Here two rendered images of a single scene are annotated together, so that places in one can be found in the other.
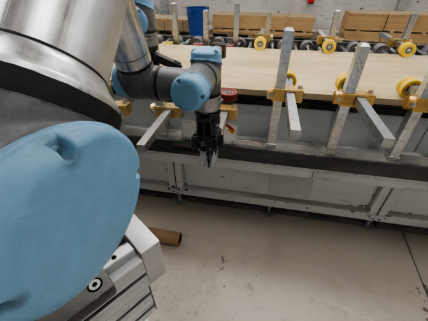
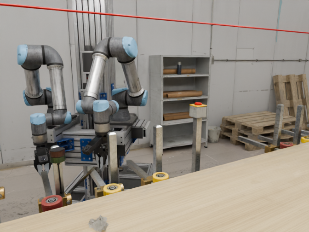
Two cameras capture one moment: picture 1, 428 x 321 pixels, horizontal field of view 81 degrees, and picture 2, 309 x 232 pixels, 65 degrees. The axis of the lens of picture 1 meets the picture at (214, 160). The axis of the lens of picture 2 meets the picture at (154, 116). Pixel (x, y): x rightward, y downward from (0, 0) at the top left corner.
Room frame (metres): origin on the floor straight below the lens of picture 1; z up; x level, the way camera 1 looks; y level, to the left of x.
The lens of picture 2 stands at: (2.02, -0.31, 1.46)
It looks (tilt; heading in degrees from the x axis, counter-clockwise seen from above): 13 degrees down; 141
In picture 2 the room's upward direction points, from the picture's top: straight up
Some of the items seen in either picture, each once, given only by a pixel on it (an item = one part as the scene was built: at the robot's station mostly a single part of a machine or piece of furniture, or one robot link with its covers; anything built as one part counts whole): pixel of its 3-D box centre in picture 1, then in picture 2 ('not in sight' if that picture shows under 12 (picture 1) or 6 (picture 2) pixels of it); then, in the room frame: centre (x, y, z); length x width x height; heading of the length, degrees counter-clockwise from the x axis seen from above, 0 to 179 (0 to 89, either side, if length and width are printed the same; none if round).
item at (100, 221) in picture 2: not in sight; (98, 221); (1.32, 0.01, 0.91); 0.09 x 0.07 x 0.02; 162
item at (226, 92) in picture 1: (228, 102); (53, 211); (1.06, -0.06, 0.85); 0.08 x 0.08 x 0.11
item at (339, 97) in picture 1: (352, 98); not in sight; (0.89, -0.52, 0.95); 0.13 x 0.06 x 0.05; 79
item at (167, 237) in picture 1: (156, 235); not in sight; (0.95, 0.35, 0.04); 0.30 x 0.08 x 0.08; 79
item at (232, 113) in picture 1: (221, 111); (55, 202); (0.99, -0.03, 0.85); 0.13 x 0.06 x 0.05; 79
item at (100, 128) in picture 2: (146, 39); (101, 127); (0.95, 0.23, 1.14); 0.08 x 0.08 x 0.05
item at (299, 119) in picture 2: not in sight; (297, 135); (1.32, 1.71, 0.90); 0.03 x 0.03 x 0.48; 79
